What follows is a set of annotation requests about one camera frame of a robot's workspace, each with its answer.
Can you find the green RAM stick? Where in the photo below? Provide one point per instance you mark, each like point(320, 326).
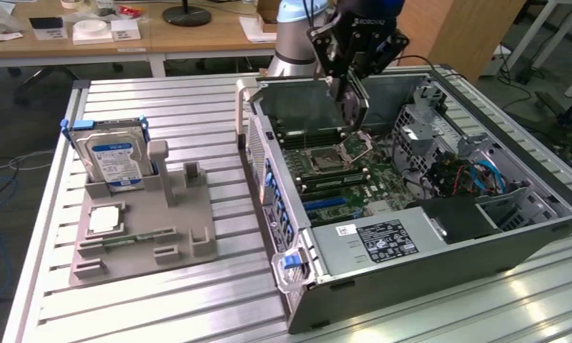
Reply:
point(124, 240)

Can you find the grey parts rack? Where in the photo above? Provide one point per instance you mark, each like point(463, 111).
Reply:
point(170, 228)

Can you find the metal socket cover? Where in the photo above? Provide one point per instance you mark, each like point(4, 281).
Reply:
point(360, 146)

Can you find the hard disk with blue carrier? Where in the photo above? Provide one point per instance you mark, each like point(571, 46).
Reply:
point(112, 157)

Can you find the dark grey inner panel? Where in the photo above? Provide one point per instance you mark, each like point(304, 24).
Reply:
point(290, 103)

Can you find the white barcode sticker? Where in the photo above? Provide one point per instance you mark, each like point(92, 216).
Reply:
point(345, 229)

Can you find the blue slot latch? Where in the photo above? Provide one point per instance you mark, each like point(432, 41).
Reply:
point(278, 200)
point(269, 182)
point(268, 166)

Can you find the black plastic shroud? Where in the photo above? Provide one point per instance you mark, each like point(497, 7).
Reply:
point(457, 218)

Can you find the grey power supply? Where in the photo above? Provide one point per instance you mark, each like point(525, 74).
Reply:
point(333, 246)

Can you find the silver CPU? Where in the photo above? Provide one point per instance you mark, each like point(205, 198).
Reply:
point(104, 218)

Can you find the white booklet stack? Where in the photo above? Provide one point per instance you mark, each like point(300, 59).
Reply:
point(257, 32)

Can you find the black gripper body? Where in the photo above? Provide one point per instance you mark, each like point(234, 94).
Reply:
point(361, 21)

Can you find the black rear label sticker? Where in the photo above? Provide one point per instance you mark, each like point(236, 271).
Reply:
point(270, 225)

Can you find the wooden cabinet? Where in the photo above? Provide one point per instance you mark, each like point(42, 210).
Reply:
point(457, 35)

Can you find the white box with black top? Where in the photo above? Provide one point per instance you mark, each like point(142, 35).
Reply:
point(49, 34)

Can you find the black chair base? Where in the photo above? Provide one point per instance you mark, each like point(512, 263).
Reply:
point(42, 76)

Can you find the wooden desk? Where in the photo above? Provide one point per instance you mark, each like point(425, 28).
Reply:
point(194, 35)
point(28, 50)

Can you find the blue expansion slot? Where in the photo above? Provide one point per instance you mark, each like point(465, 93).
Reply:
point(321, 204)

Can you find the white paper card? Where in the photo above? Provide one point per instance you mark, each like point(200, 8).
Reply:
point(4, 36)

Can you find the green motherboard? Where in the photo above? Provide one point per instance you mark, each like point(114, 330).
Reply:
point(376, 189)

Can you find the red package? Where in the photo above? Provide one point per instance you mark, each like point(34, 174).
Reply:
point(129, 11)

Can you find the black equipment base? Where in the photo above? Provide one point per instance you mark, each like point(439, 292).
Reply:
point(567, 118)

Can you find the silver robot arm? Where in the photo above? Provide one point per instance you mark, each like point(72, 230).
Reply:
point(290, 43)

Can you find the perforated metal disk bay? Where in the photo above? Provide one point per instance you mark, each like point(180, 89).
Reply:
point(412, 121)

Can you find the open metal disk bay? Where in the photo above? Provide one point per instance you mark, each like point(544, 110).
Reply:
point(529, 200)

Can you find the black round lamp base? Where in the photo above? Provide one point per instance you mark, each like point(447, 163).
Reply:
point(185, 17)

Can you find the CPU socket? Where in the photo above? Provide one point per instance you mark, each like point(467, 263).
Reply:
point(324, 160)

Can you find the black power supply label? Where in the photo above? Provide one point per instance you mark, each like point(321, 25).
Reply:
point(385, 241)

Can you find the brown cardboard box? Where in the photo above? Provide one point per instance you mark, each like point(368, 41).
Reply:
point(266, 9)

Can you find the white tape roll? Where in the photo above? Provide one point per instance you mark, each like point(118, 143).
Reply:
point(70, 4)

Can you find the plain white box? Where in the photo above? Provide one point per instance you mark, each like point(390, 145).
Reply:
point(124, 30)

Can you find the open PC case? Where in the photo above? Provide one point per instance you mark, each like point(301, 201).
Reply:
point(409, 286)

